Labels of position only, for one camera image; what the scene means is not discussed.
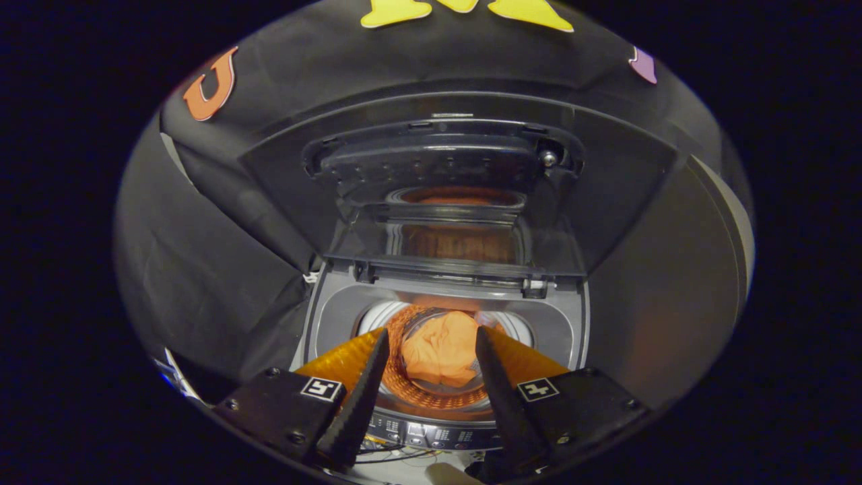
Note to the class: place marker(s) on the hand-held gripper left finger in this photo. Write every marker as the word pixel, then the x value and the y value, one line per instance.
pixel 357 411

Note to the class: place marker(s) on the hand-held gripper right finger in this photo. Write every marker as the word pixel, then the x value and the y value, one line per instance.
pixel 508 411

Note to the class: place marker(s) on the orange polo shirt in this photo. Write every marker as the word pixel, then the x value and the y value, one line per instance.
pixel 441 350

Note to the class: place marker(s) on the dark washing machine lid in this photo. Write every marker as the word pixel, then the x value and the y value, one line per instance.
pixel 606 175

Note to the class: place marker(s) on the beige cabinet with dark top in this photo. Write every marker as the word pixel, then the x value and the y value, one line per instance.
pixel 660 303

